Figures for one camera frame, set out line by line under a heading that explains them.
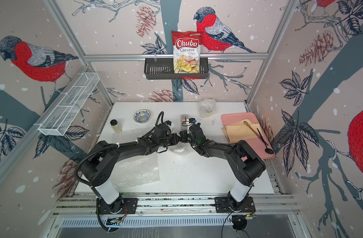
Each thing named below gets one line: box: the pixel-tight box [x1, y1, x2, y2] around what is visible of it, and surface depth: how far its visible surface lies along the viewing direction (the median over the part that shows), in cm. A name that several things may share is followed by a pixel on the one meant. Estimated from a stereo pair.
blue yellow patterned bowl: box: [133, 109, 151, 124], surface depth 112 cm
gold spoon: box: [242, 120, 262, 139], surface depth 109 cm
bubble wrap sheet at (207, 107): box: [198, 98, 217, 119], surface depth 110 cm
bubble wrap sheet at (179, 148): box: [167, 140, 187, 156], surface depth 88 cm
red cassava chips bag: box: [171, 30, 202, 74], surface depth 87 cm
